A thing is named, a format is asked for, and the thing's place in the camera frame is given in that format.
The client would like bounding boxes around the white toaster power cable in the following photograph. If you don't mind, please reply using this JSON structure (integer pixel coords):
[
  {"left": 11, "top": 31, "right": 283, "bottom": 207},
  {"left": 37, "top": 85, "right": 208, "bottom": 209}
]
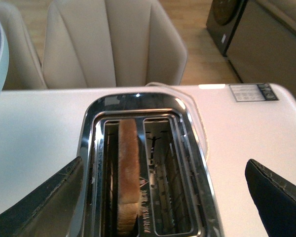
[{"left": 145, "top": 81, "right": 210, "bottom": 158}]

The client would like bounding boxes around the slice of toast bread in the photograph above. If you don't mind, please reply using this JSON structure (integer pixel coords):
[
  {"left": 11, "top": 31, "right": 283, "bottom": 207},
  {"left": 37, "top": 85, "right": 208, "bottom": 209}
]
[{"left": 117, "top": 119, "right": 141, "bottom": 236}]

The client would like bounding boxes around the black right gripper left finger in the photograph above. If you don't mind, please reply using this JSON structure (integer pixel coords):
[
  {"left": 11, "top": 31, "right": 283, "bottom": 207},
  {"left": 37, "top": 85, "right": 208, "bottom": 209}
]
[{"left": 0, "top": 157, "right": 83, "bottom": 237}]

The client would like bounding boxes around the beige chair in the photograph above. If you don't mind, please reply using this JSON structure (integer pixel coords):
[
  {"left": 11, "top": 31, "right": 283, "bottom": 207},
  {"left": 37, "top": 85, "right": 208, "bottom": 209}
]
[
  {"left": 0, "top": 1, "right": 47, "bottom": 90},
  {"left": 42, "top": 0, "right": 188, "bottom": 88}
]

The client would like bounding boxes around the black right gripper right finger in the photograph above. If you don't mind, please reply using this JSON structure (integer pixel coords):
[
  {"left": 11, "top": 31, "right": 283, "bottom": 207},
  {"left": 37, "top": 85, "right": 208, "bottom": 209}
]
[{"left": 245, "top": 159, "right": 296, "bottom": 237}]

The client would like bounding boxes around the beige chair left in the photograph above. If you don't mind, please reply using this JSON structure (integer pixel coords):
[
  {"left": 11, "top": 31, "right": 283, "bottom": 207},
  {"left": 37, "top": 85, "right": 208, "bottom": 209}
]
[{"left": 0, "top": 1, "right": 47, "bottom": 90}]

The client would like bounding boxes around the dark round-door appliance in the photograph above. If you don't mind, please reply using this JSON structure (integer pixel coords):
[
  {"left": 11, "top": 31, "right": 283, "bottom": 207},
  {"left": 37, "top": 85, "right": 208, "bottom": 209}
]
[{"left": 206, "top": 0, "right": 247, "bottom": 56}]

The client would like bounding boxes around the beige chair right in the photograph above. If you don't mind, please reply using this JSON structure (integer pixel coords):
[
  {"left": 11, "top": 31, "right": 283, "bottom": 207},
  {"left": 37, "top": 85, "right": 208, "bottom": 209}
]
[{"left": 42, "top": 0, "right": 188, "bottom": 88}]

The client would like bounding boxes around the label sticker on table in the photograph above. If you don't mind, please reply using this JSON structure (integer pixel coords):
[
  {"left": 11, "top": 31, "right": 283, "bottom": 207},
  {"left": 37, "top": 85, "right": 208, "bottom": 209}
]
[{"left": 229, "top": 83, "right": 279, "bottom": 102}]

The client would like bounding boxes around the white chrome toaster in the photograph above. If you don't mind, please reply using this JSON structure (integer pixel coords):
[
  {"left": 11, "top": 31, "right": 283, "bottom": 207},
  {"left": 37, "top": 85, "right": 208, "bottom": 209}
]
[{"left": 68, "top": 92, "right": 223, "bottom": 237}]

